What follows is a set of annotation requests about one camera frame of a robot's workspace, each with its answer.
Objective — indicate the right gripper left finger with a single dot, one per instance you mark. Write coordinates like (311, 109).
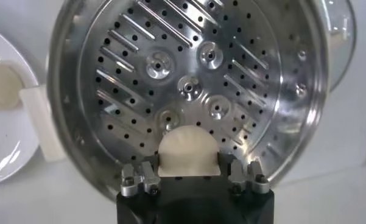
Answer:
(140, 179)

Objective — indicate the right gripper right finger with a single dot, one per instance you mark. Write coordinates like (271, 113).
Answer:
(249, 179)

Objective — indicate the white steamed baozi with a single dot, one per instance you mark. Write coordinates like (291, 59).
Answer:
(3, 86)
(188, 152)

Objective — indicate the round glass lid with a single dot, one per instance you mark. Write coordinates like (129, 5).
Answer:
(341, 45)

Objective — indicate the stainless steel steamer basket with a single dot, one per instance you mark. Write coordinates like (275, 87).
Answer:
(185, 70)

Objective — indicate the white round plate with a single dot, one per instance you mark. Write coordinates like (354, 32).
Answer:
(9, 137)

